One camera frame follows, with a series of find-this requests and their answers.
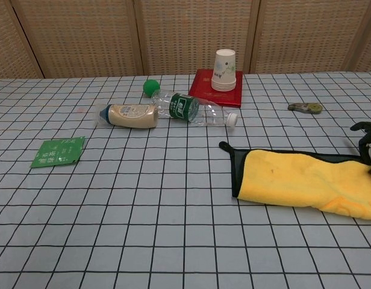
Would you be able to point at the red booklet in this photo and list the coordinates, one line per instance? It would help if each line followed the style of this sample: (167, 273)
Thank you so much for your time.
(203, 90)

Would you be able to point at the grey and yellow cloth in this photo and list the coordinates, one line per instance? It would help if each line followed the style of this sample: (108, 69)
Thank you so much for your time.
(294, 177)

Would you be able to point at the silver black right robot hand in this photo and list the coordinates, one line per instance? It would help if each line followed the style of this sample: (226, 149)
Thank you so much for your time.
(364, 150)

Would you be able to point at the white paper cup stack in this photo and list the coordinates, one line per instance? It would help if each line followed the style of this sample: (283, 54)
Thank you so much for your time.
(223, 70)

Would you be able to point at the wooden woven folding screen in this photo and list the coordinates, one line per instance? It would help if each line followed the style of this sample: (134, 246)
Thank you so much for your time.
(185, 33)

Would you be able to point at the white checked tablecloth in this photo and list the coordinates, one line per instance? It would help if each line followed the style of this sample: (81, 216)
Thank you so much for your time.
(113, 225)

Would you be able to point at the green ball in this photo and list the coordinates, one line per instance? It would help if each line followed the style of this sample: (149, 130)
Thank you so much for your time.
(150, 87)

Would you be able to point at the green tea sachet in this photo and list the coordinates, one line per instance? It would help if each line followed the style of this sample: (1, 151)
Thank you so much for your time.
(57, 152)

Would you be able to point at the beige sauce bottle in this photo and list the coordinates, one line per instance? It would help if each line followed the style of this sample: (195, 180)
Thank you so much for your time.
(131, 116)

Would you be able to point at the clear bottle with green label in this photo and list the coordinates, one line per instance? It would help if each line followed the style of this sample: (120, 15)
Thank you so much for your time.
(182, 106)

